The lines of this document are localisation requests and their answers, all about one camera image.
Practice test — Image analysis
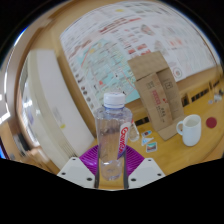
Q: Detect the brown cardboard box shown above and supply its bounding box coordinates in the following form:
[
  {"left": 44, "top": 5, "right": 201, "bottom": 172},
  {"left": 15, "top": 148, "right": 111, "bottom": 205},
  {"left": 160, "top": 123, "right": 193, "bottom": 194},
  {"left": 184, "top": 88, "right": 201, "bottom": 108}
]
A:
[{"left": 127, "top": 50, "right": 185, "bottom": 142}]

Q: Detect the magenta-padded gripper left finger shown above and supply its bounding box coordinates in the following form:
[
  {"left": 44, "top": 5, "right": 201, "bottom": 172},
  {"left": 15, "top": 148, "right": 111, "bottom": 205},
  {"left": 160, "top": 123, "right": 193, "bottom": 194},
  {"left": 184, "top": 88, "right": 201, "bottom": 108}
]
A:
[{"left": 56, "top": 144, "right": 101, "bottom": 190}]

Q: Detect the white ceramic mug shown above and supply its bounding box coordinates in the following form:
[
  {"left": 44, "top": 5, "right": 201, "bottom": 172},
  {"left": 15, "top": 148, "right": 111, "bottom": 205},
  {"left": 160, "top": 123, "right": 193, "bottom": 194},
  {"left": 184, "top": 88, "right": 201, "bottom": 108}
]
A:
[{"left": 175, "top": 114, "right": 203, "bottom": 148}]

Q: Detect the clear bottle with pink label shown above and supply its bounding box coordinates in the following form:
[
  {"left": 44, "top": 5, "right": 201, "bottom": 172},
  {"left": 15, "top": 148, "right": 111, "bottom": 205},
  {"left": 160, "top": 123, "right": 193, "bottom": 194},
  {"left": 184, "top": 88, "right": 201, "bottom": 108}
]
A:
[{"left": 93, "top": 91, "right": 134, "bottom": 183}]

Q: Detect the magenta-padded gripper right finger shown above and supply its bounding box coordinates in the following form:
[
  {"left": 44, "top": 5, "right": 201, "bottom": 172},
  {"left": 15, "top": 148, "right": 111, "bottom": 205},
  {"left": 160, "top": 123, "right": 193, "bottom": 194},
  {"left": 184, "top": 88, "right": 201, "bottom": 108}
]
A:
[{"left": 123, "top": 145, "right": 167, "bottom": 190}]

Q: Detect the large printed wall poster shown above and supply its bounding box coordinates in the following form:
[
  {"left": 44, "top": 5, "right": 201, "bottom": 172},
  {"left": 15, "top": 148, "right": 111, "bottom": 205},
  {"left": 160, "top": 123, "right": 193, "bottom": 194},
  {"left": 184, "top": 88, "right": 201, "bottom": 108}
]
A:
[{"left": 59, "top": 0, "right": 221, "bottom": 113}]

